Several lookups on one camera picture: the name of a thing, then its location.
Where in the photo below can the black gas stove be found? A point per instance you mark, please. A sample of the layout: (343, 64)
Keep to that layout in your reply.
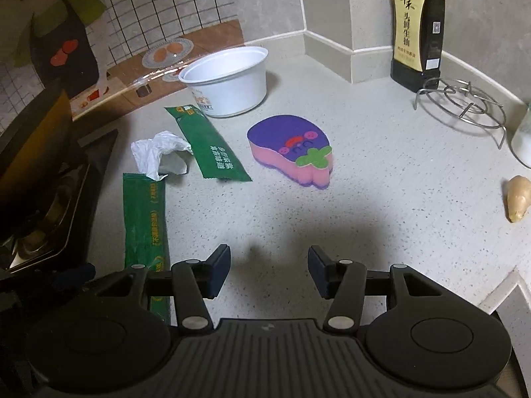
(95, 149)

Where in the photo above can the white tissue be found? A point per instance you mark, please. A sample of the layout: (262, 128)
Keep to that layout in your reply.
(153, 149)

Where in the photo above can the dark soy sauce bottle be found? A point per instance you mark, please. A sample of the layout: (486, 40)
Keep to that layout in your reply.
(408, 29)

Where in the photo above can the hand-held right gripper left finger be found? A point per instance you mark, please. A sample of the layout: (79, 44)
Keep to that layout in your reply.
(220, 269)

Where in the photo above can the dark figure wall sticker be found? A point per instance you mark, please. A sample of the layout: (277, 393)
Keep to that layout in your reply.
(62, 33)

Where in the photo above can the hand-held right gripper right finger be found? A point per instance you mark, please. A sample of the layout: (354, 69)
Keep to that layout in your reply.
(317, 269)

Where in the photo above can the purple eggplant sponge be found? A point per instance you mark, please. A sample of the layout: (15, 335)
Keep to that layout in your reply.
(282, 137)

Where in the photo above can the piece of ginger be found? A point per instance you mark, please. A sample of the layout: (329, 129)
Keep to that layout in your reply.
(518, 199)

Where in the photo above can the white plastic bowl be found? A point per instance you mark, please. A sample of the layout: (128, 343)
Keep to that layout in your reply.
(232, 91)

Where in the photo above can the green sachet packet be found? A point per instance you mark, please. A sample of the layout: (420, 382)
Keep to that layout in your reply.
(211, 145)
(145, 224)

